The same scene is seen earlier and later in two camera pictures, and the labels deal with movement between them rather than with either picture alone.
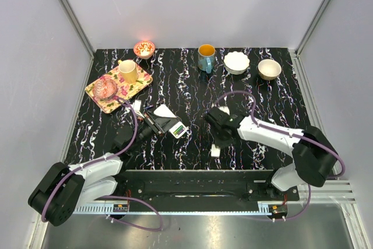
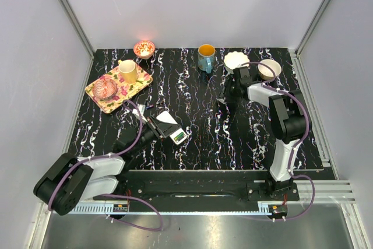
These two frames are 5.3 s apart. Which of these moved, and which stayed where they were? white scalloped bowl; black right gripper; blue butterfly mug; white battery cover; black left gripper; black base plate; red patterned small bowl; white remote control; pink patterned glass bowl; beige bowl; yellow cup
Moved: white battery cover; black right gripper; white remote control; black left gripper
Stayed: pink patterned glass bowl; blue butterfly mug; yellow cup; black base plate; beige bowl; red patterned small bowl; white scalloped bowl
